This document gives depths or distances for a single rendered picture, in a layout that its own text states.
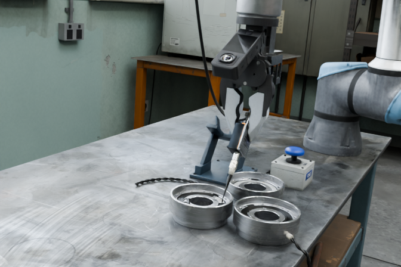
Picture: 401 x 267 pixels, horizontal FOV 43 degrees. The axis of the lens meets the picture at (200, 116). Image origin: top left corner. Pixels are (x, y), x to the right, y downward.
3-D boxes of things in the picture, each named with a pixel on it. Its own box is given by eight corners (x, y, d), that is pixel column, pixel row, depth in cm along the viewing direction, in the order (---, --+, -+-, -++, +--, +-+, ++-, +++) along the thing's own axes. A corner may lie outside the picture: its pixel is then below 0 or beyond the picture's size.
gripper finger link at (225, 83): (244, 112, 88) (253, 64, 86) (240, 114, 87) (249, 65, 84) (219, 106, 90) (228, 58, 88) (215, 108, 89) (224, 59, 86)
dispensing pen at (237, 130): (210, 193, 83) (240, 103, 88) (218, 201, 86) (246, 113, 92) (222, 197, 82) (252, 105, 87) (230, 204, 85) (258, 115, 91)
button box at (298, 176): (302, 191, 100) (305, 167, 99) (268, 183, 103) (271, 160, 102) (314, 180, 107) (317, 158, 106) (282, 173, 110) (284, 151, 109)
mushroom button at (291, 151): (298, 175, 101) (301, 151, 100) (279, 171, 103) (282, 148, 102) (304, 170, 105) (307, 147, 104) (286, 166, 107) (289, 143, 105)
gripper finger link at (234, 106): (247, 134, 93) (256, 85, 91) (234, 140, 88) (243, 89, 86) (231, 129, 94) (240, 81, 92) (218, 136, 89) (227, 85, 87)
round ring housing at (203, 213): (206, 238, 77) (208, 213, 76) (155, 217, 83) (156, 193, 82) (243, 217, 85) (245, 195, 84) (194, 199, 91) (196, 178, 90)
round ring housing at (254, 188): (283, 216, 87) (286, 194, 86) (223, 210, 88) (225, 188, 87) (280, 194, 97) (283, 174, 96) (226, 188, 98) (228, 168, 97)
